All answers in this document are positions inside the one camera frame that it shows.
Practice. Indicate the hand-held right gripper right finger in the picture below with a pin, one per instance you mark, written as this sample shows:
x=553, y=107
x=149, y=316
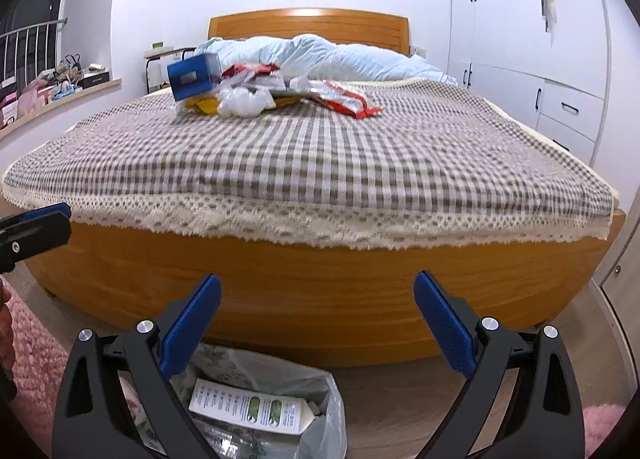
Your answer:
x=445, y=324

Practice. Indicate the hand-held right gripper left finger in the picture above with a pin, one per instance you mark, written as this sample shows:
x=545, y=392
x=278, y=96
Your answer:
x=192, y=324

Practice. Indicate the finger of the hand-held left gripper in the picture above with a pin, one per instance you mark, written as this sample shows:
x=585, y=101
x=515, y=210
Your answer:
x=40, y=211
x=40, y=239

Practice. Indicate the white milk carton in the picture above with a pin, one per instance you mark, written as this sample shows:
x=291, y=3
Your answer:
x=240, y=404

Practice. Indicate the printed white trash bag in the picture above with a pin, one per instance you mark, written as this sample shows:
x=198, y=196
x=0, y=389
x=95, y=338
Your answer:
x=300, y=374

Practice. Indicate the clear plastic box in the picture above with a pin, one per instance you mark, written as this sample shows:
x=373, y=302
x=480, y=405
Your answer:
x=235, y=444

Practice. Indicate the blue cardboard box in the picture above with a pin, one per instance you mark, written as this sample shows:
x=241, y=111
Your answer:
x=190, y=76

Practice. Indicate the red white snack packet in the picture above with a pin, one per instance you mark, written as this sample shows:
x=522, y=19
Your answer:
x=350, y=99

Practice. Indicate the red snack wrapper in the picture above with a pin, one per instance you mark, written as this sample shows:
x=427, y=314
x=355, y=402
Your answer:
x=245, y=71

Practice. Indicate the wooden windowsill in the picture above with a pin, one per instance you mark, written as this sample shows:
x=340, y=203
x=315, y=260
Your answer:
x=65, y=101

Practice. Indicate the wooden bed with checkered cover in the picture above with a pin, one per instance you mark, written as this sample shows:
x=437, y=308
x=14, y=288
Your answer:
x=310, y=299

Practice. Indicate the pink shaggy rug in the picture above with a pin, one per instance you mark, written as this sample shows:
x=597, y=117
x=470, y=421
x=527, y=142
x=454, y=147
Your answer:
x=35, y=364

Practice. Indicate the pile of small bags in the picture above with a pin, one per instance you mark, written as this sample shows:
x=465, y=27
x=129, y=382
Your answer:
x=45, y=86

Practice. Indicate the black box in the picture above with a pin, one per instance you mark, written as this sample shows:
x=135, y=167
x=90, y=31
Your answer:
x=95, y=79

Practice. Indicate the white window railing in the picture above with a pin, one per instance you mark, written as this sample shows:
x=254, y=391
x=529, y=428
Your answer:
x=30, y=39

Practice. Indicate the light wood door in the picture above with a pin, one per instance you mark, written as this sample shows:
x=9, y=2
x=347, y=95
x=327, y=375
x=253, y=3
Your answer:
x=620, y=289

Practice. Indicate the black bedside rack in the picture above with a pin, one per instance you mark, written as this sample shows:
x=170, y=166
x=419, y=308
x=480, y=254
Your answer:
x=150, y=66

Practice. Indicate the yellow snack packet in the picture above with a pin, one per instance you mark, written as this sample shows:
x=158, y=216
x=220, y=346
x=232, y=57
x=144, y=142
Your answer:
x=200, y=105

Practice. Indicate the clear disposable glove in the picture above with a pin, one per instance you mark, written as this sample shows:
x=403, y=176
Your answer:
x=245, y=101

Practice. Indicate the light blue duvet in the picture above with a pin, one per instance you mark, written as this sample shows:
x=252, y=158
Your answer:
x=350, y=59

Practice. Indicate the white wardrobe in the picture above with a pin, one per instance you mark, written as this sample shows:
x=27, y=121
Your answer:
x=510, y=14

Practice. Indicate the hanging white cloth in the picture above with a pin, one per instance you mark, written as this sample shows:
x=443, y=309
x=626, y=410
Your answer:
x=547, y=4

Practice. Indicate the white wall socket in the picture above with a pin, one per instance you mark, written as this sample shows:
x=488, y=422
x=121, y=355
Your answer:
x=418, y=51

